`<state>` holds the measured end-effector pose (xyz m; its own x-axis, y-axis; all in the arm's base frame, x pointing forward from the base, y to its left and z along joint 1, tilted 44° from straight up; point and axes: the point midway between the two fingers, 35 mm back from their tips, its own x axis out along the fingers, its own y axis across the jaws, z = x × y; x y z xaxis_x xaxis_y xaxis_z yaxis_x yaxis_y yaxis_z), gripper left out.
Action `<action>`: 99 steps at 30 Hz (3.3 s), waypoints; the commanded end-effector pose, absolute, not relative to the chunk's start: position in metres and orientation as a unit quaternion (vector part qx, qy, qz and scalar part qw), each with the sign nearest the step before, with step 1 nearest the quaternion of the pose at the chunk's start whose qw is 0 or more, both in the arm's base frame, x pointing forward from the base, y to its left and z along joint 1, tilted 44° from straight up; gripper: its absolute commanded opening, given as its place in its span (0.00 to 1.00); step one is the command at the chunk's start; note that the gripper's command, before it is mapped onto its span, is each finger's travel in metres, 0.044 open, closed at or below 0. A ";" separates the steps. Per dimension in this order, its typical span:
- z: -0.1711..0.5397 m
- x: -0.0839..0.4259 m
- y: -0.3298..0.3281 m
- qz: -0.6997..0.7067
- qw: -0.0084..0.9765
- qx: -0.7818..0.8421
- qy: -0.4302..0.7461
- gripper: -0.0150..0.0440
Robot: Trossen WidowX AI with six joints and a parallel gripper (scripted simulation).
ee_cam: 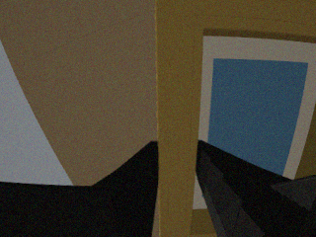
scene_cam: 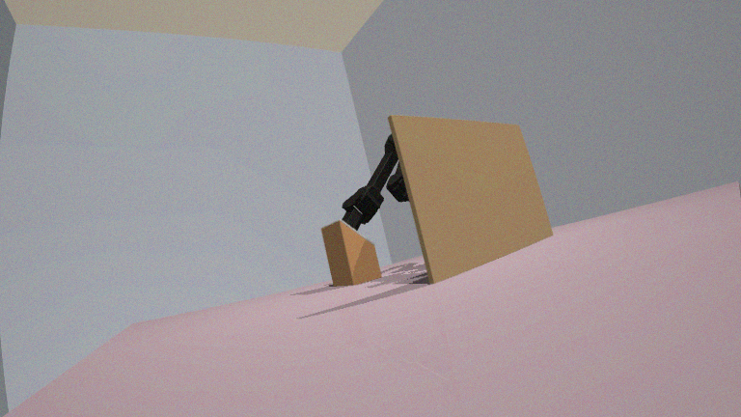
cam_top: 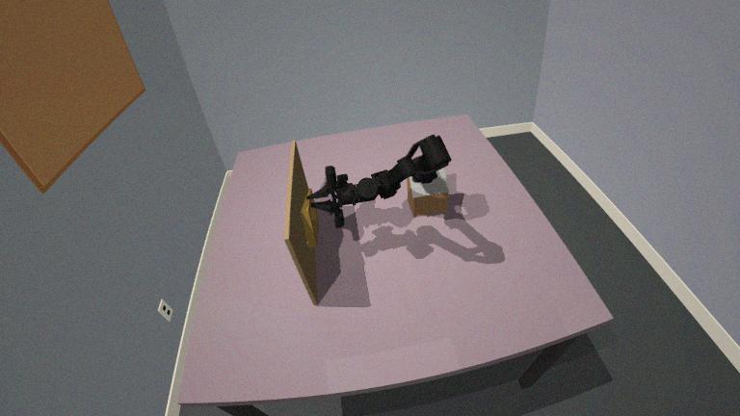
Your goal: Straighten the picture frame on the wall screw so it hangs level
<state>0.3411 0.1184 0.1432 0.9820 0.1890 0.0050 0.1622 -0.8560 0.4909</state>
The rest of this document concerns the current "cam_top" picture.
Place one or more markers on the yellow picture frame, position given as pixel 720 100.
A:
pixel 309 219

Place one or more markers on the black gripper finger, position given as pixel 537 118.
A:
pixel 321 193
pixel 325 206

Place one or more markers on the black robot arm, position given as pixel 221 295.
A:
pixel 422 169

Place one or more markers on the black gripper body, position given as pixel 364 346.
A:
pixel 344 195

